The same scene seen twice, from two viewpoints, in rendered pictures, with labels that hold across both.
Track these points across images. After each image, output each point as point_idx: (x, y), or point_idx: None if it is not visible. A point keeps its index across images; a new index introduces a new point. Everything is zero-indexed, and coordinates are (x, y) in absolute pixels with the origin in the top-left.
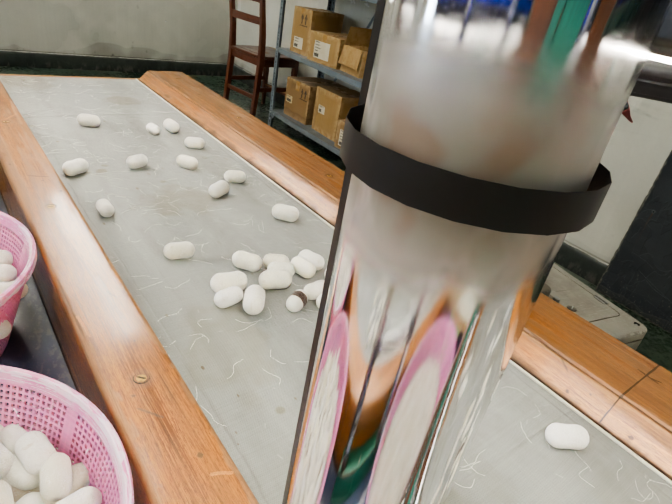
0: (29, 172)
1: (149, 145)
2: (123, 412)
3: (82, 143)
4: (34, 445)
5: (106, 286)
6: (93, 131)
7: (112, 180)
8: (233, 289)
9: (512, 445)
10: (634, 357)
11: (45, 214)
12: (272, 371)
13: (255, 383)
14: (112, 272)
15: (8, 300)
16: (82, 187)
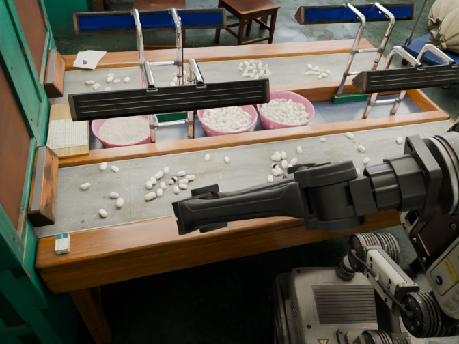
0: (335, 125)
1: (385, 155)
2: (242, 133)
3: (378, 139)
4: (242, 128)
5: (278, 134)
6: (393, 142)
7: (346, 144)
8: (278, 153)
9: (222, 188)
10: (234, 225)
11: (310, 127)
12: (253, 158)
13: (249, 154)
14: (283, 135)
15: (274, 123)
16: (339, 138)
